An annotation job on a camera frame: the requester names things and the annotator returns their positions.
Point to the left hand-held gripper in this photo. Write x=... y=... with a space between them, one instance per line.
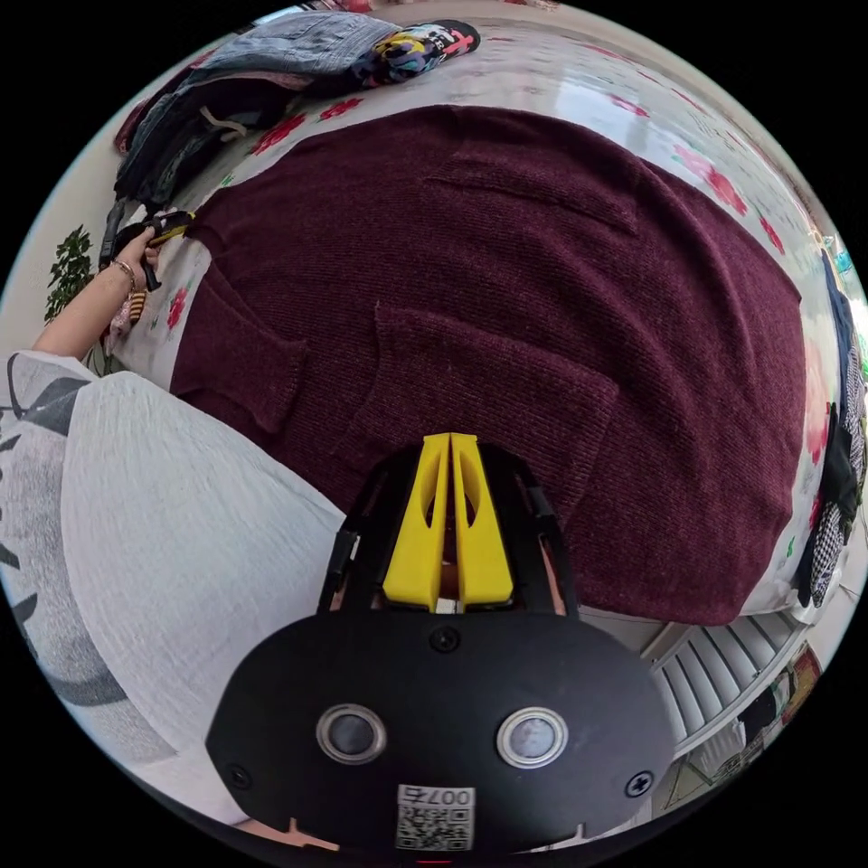
x=139 y=244

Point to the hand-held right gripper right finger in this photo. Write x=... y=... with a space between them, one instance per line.
x=483 y=542

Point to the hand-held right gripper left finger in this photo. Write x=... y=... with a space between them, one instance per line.
x=415 y=542

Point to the burgundy wool cardigan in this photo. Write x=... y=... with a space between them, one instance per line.
x=488 y=325

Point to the person's left forearm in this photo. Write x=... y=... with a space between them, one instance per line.
x=85 y=308

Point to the person's left hand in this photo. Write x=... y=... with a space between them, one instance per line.
x=135 y=261

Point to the green plant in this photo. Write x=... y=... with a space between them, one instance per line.
x=69 y=271

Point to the pile of clothes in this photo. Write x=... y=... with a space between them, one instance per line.
x=271 y=74
x=837 y=434

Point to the white slatted furniture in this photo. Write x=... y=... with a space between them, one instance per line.
x=725 y=671

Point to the person's body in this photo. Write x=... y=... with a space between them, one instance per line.
x=135 y=542

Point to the bed with floral sheet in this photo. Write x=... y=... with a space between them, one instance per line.
x=542 y=74

